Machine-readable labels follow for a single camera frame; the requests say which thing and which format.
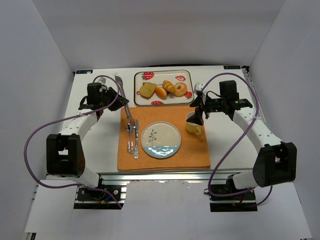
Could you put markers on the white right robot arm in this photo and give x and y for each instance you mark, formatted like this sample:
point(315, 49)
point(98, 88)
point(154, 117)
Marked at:
point(276, 161)

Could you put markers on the glazed bagel donut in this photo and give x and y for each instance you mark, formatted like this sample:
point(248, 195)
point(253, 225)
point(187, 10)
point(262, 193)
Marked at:
point(180, 89)

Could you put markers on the striped croissant bread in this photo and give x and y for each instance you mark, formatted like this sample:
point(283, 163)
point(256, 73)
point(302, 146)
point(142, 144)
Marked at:
point(168, 86)

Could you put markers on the black corner label right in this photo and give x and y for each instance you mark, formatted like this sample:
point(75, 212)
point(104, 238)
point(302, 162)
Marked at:
point(231, 67)

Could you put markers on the silver spoon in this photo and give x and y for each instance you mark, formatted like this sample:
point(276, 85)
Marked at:
point(129, 130)

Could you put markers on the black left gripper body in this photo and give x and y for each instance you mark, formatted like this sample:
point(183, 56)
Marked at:
point(111, 97)

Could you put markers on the black corner label left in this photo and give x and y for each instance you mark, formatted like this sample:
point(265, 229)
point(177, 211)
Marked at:
point(84, 71)

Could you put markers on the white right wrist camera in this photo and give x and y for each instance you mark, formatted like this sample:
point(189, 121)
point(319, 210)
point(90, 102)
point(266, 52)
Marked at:
point(198, 87)

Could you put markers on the aluminium frame rail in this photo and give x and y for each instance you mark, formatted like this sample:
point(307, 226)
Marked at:
point(166, 175)

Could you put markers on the yellow mug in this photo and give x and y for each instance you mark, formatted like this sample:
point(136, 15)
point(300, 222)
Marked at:
point(193, 128)

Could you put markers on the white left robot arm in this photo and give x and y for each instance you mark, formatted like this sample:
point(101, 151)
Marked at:
point(64, 151)

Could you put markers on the silver table knife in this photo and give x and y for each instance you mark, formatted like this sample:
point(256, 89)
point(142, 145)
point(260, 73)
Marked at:
point(136, 132)

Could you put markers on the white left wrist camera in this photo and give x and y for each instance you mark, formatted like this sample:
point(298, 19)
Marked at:
point(102, 80)

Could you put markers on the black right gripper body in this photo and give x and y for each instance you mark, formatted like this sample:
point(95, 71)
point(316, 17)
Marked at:
point(200, 107)

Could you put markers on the speckled toast bread slice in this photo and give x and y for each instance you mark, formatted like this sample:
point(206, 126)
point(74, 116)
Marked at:
point(147, 90)

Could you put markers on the white and blue plate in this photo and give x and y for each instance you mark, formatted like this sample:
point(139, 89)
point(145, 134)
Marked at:
point(161, 140)

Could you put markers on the orange oval bun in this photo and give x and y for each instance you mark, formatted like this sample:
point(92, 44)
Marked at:
point(161, 92)

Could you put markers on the strawberry pattern white tray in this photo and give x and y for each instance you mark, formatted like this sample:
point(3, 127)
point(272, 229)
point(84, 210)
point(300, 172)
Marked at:
point(157, 77)

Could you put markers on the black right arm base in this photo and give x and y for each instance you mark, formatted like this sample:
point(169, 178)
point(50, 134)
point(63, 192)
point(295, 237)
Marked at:
point(245, 202)

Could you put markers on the black corner label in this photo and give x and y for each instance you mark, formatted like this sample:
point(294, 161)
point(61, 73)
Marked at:
point(84, 71)
point(231, 67)

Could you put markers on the orange cloth placemat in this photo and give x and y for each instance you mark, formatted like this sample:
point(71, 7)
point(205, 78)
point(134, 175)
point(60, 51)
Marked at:
point(192, 154)

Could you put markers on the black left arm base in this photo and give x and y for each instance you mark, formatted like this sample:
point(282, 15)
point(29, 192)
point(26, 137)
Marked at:
point(86, 199)

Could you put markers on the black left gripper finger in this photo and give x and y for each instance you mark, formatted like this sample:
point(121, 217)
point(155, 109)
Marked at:
point(118, 104)
point(118, 92)

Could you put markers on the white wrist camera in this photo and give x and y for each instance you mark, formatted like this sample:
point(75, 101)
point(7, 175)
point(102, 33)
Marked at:
point(102, 80)
point(198, 87)

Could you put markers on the silver fork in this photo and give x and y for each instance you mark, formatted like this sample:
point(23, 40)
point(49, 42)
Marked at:
point(132, 136)

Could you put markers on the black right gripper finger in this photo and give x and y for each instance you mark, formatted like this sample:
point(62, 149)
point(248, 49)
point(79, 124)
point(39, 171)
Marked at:
point(196, 117)
point(198, 101)

